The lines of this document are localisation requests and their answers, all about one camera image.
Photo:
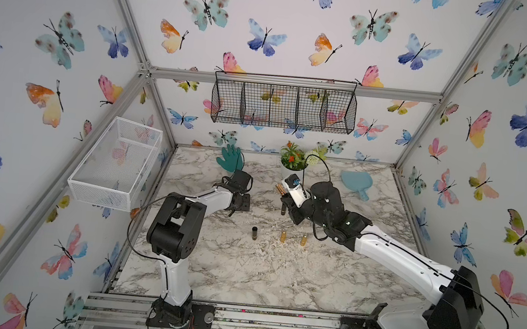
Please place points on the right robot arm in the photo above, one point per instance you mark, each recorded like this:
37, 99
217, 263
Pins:
452, 297

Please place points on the black lipstick tube lessxcoco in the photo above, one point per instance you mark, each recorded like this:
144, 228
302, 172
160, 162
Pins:
254, 233

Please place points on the artificial flower plant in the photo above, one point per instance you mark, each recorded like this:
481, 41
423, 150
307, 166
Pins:
292, 155

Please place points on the white mesh wall basket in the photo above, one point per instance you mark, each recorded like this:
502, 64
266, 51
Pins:
114, 170

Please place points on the teal hand-shaped silicone mat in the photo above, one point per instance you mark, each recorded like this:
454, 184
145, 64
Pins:
231, 159

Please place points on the black wire wall basket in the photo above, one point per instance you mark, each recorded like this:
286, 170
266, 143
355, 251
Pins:
291, 103

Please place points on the white flower pot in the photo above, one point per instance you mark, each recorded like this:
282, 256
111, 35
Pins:
287, 170

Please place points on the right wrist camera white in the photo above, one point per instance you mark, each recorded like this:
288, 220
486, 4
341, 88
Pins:
293, 187

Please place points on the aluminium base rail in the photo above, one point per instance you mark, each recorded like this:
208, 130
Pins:
137, 312

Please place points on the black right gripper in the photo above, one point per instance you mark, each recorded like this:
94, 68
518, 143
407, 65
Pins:
292, 208

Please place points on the light blue handled dish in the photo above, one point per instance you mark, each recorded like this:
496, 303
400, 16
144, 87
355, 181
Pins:
359, 182

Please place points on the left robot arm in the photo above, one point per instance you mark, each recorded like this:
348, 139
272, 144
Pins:
173, 236

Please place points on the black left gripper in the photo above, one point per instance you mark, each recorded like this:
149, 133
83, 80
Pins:
246, 206

